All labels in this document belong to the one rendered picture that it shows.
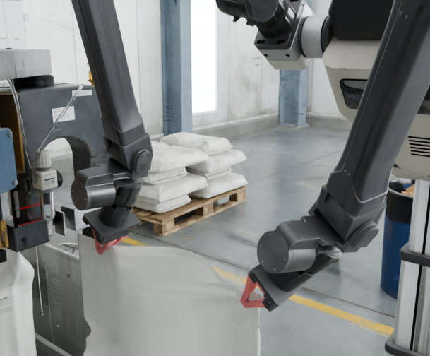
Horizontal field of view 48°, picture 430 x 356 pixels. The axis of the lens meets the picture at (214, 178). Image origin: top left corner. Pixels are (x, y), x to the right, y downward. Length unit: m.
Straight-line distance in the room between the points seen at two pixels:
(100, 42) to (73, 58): 5.28
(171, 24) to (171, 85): 0.83
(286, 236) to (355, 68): 0.46
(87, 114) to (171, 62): 5.94
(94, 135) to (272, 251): 0.62
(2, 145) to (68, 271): 1.08
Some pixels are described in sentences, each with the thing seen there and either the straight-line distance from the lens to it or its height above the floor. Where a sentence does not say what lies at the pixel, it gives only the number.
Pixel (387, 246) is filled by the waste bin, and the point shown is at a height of 0.30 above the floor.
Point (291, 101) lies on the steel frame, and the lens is 9.64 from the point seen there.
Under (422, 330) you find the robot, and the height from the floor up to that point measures 0.76.
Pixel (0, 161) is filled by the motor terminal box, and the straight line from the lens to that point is 0.76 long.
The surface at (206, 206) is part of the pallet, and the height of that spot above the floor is 0.10.
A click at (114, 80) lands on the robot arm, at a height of 1.37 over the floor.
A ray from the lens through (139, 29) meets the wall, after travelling 6.77.
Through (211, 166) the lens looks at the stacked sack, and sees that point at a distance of 4.21.
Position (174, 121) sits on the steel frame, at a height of 0.43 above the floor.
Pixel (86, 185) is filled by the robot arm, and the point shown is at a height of 1.19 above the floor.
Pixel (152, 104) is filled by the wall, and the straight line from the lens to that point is 6.94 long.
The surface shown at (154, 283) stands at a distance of 0.87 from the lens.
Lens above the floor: 1.41
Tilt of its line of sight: 15 degrees down
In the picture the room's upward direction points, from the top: straight up
